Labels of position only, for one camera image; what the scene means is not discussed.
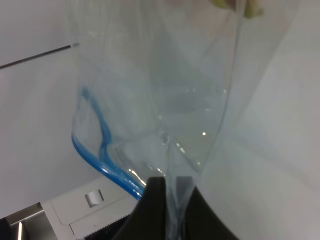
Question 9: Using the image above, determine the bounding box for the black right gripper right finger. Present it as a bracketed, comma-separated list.
[176, 176, 238, 240]

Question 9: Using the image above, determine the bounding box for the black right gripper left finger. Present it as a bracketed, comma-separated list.
[114, 177, 166, 240]

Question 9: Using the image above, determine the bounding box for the clear plastic zipper bag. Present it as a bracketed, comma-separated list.
[67, 0, 299, 240]

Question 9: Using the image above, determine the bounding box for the yellow lemon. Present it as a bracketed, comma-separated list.
[210, 0, 263, 19]

